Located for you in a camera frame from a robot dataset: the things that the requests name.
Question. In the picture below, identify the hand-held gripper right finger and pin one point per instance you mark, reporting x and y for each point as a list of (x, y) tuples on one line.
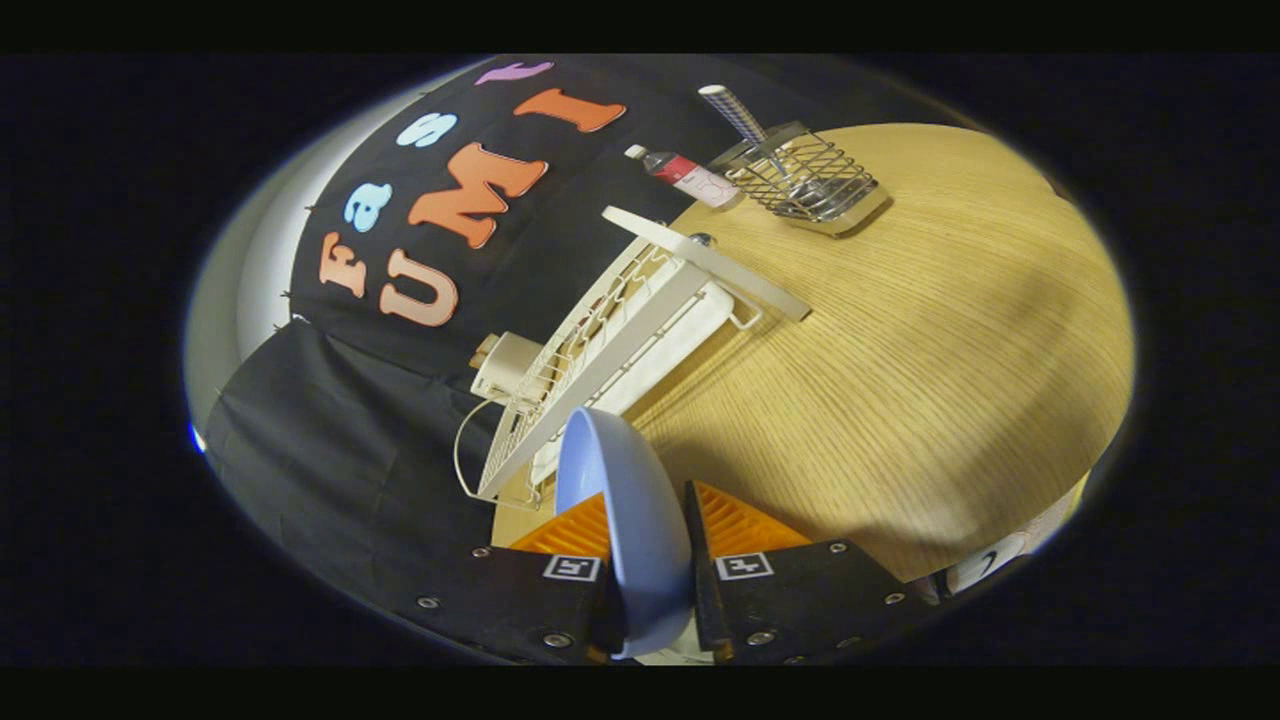
[(800, 600)]

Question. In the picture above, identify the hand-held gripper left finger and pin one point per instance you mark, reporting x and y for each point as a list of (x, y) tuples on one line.
[(530, 610)]

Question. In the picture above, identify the black backdrop cloth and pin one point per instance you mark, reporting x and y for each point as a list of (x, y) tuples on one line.
[(340, 450)]

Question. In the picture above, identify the brown toast slice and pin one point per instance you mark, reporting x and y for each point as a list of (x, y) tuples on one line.
[(484, 350)]

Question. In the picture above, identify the white toaster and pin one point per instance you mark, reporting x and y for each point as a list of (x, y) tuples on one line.
[(510, 365)]

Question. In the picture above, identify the metal spoon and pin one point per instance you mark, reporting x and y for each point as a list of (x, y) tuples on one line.
[(735, 112)]

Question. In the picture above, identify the blue plate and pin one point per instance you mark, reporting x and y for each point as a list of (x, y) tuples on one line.
[(630, 500)]

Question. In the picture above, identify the clear plastic bottle red label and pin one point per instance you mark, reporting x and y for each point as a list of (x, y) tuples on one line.
[(690, 177)]

